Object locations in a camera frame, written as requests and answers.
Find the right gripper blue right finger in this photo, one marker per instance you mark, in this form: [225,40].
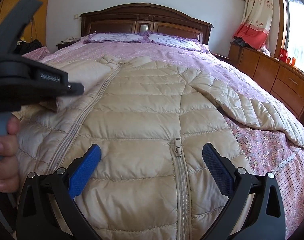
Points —
[254,209]

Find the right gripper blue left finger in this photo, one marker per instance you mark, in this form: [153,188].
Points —
[47,209]

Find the beige quilted down jacket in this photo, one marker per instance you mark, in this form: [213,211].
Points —
[151,120]

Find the dark clothes pile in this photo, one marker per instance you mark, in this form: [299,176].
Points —
[23,47]

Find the person's left hand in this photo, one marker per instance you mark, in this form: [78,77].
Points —
[9,173]

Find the pink cloth covered stool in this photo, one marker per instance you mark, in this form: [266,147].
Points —
[37,54]

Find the dark wooden nightstand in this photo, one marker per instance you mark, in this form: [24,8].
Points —
[68,43]

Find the pink floral bed cover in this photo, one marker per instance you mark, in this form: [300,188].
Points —
[263,148]

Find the dark wooden headboard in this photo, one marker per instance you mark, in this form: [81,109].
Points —
[141,17]

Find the left purple ruffled pillow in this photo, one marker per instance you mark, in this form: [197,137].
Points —
[116,38]

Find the purple ruffled pillow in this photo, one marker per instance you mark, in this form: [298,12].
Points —
[189,44]
[116,38]

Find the long wooden dresser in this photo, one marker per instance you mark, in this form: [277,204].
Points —
[284,82]

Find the right purple ruffled pillow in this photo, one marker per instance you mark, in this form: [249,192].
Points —
[189,44]

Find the orange cup on dresser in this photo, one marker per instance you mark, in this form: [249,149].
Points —
[293,61]

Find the cream and red curtain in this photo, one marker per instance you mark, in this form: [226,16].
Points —
[256,23]

